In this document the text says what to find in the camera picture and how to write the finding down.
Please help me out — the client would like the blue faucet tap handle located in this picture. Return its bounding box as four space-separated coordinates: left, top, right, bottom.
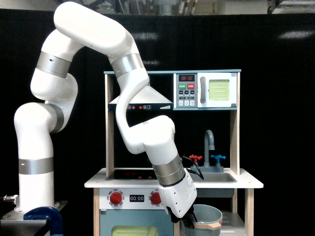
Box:
211 155 226 167

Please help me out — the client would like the red faucet tap handle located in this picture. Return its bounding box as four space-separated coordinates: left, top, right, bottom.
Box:
189 154 203 165

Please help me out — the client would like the grey toy sink basin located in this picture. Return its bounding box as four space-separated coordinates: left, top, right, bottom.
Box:
190 173 237 198

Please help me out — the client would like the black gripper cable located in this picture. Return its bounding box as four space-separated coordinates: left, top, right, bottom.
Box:
182 154 205 180

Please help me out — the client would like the left red oven knob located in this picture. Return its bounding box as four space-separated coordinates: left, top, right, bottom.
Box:
109 192 123 206

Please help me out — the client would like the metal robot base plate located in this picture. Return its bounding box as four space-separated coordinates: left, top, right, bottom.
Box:
0 200 68 236

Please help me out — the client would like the grey toy pot bowl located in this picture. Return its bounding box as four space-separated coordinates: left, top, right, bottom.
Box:
180 204 223 236

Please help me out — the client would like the teal toy oven door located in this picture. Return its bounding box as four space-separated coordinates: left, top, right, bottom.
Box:
100 209 174 236

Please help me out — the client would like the black toy stovetop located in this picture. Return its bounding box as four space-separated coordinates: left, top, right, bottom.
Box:
106 169 157 181

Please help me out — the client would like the grey toy faucet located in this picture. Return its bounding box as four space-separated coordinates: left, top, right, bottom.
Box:
198 130 223 173

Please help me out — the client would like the toy range hood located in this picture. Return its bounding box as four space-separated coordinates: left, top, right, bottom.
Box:
105 71 173 112

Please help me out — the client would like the toy microwave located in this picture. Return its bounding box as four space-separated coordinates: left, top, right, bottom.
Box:
173 71 240 110

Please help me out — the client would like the blue C-clamp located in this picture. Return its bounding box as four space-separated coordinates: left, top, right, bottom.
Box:
23 206 63 236

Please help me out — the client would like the right red oven knob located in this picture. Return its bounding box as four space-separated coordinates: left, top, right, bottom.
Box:
150 192 161 206

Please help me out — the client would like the red oven knob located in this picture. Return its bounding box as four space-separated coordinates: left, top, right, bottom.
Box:
109 192 123 206
150 192 161 206

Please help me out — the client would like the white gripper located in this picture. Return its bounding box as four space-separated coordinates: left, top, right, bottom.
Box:
158 169 197 229

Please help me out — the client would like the oven timer display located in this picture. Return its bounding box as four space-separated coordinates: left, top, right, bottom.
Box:
129 195 145 203

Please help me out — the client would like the wooden toy kitchen frame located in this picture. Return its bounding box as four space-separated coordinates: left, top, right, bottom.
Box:
85 69 263 236

